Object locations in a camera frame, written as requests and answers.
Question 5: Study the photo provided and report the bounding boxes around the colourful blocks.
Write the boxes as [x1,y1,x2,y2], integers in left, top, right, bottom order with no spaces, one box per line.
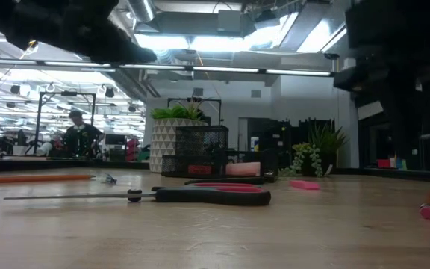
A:
[377,155,408,170]

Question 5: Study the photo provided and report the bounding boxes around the person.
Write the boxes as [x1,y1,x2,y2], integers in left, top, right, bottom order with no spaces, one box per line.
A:
[63,110,106,158]

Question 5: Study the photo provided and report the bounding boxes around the pink eraser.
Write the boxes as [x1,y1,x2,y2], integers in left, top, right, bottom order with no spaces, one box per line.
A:
[289,179,320,191]

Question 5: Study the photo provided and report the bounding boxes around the black mesh desk organizer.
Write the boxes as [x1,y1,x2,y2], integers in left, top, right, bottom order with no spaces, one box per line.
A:
[161,125,278,184]

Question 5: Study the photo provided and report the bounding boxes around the black background frame rig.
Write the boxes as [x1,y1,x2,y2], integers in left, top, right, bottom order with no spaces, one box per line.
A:
[34,91,97,156]

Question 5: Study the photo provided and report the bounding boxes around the small trailing succulent plant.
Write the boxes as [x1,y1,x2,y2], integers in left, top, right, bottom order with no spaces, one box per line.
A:
[280,125,350,178]

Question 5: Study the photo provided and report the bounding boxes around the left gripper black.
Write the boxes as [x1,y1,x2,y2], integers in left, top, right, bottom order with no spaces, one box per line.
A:
[5,0,158,64]

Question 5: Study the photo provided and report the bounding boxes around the succulent in white patterned pot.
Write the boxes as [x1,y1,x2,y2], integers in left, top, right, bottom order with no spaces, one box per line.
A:
[149,97,211,173]

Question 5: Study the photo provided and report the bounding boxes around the red and black scissors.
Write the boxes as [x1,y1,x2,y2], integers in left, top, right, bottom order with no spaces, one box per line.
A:
[3,182,272,207]

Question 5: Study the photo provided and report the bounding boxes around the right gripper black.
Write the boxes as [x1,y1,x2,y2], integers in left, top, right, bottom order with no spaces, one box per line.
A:
[333,59,421,109]

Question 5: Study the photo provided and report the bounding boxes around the pink sticky note pad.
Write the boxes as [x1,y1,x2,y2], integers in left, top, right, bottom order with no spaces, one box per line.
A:
[225,161,261,177]

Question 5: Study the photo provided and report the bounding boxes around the orange pencil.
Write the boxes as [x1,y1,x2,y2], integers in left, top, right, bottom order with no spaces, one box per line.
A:
[419,188,430,220]
[0,173,96,185]

